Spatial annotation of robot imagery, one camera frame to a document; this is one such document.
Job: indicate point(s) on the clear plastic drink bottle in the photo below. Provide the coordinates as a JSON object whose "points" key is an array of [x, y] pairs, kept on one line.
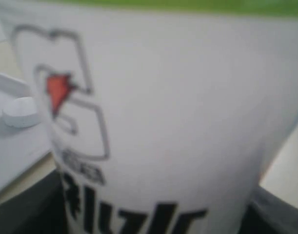
{"points": [[162, 114]]}

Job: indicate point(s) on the white bottle cap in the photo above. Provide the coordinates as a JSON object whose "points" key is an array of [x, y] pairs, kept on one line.
{"points": [[21, 113]]}

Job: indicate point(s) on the white plastic tray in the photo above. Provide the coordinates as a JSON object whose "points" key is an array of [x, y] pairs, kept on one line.
{"points": [[20, 149]]}

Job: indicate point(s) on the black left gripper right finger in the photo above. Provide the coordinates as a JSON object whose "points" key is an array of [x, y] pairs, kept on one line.
{"points": [[268, 214]]}

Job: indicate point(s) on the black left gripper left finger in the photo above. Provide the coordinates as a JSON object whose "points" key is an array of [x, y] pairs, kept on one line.
{"points": [[37, 210]]}

